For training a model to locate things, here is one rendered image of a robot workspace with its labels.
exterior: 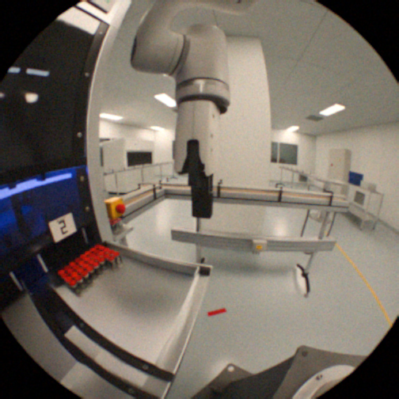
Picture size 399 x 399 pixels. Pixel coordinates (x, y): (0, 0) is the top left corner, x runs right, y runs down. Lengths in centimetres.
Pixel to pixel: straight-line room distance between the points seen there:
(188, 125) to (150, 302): 35
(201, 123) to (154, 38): 13
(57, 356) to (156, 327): 24
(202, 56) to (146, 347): 47
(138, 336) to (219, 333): 99
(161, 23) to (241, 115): 157
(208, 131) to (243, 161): 149
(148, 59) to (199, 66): 7
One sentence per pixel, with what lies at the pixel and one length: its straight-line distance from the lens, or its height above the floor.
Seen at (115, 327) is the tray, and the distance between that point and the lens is 36.
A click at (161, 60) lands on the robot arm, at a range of 22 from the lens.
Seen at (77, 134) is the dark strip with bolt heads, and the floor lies 128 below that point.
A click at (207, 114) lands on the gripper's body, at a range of 19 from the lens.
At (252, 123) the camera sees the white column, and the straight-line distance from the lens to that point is 171.
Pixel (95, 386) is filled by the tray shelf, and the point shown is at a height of 88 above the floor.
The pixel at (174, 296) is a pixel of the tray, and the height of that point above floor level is 88.
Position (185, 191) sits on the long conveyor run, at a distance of 114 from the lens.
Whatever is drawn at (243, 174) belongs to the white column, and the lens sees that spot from 167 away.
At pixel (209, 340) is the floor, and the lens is 124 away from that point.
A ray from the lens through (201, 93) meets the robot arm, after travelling 20.
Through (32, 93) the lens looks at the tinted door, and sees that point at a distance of 51.
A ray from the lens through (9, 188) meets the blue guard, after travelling 45.
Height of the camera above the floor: 118
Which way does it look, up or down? 17 degrees down
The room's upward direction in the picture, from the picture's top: straight up
